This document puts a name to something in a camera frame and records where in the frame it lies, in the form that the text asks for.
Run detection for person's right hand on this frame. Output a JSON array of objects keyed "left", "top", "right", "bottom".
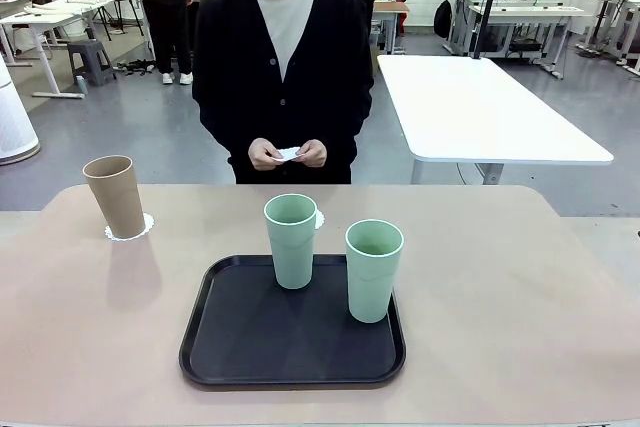
[{"left": 247, "top": 138, "right": 282, "bottom": 172}]

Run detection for person's left hand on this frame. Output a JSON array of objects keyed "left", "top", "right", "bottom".
[{"left": 293, "top": 138, "right": 330, "bottom": 169}]

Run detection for white scalloped coaster stack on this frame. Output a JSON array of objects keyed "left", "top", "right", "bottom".
[{"left": 272, "top": 146, "right": 304, "bottom": 164}]

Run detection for green cup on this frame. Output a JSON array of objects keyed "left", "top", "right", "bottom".
[
  {"left": 263, "top": 192, "right": 319, "bottom": 291},
  {"left": 344, "top": 218, "right": 405, "bottom": 324}
]

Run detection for brown cup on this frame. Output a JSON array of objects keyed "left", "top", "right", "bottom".
[{"left": 82, "top": 154, "right": 147, "bottom": 240}]

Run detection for person in black cardigan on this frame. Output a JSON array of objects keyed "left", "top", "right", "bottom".
[{"left": 191, "top": 0, "right": 376, "bottom": 185}]

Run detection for wooden desk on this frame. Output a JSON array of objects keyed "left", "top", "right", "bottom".
[{"left": 369, "top": 0, "right": 411, "bottom": 56}]

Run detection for white table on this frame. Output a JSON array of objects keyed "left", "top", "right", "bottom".
[{"left": 376, "top": 54, "right": 616, "bottom": 184}]

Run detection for person in grey hoodie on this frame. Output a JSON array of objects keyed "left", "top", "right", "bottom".
[{"left": 122, "top": 0, "right": 195, "bottom": 86}]

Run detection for black backpack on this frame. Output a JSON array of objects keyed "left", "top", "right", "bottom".
[{"left": 432, "top": 0, "right": 454, "bottom": 40}]

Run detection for grey plastic stool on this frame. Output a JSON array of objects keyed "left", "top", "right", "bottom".
[{"left": 65, "top": 38, "right": 118, "bottom": 87}]

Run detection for black serving tray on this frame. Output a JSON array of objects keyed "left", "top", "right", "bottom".
[{"left": 178, "top": 253, "right": 407, "bottom": 389}]

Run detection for black metal pole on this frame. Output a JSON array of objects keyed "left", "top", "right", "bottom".
[{"left": 471, "top": 0, "right": 504, "bottom": 60}]

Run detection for white desk with papers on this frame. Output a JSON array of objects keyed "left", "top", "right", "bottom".
[{"left": 0, "top": 0, "right": 117, "bottom": 98}]

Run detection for white desk with equipment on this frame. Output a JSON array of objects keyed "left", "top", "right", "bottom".
[{"left": 464, "top": 0, "right": 594, "bottom": 79}]

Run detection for black straps on floor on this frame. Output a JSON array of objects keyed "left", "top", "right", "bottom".
[{"left": 114, "top": 58, "right": 157, "bottom": 76}]

